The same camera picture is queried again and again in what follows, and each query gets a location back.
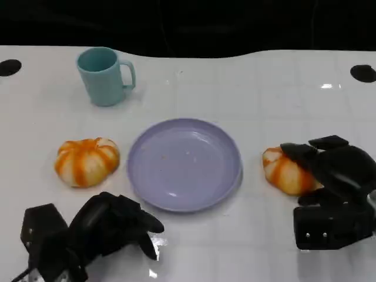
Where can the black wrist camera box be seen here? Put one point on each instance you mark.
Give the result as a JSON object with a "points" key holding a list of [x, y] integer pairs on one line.
{"points": [[39, 223], [323, 224]]}

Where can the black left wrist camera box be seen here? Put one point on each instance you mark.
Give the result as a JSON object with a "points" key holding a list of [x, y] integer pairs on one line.
{"points": [[39, 223]]}

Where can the pale green mug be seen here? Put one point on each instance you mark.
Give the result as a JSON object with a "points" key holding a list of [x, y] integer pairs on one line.
{"points": [[101, 83]]}

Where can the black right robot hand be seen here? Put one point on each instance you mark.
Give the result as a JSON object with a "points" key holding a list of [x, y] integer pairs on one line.
{"points": [[343, 167]]}

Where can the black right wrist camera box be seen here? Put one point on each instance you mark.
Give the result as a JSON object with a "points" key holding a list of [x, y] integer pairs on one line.
{"points": [[323, 224]]}

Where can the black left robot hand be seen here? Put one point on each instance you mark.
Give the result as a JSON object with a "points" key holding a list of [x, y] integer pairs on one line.
{"points": [[102, 226]]}

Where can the lilac plate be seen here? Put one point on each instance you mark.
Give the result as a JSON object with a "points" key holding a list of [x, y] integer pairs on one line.
{"points": [[185, 166]]}

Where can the orange white toy bread roll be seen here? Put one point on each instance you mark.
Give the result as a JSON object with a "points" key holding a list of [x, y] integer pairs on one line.
{"points": [[86, 164], [286, 176]]}

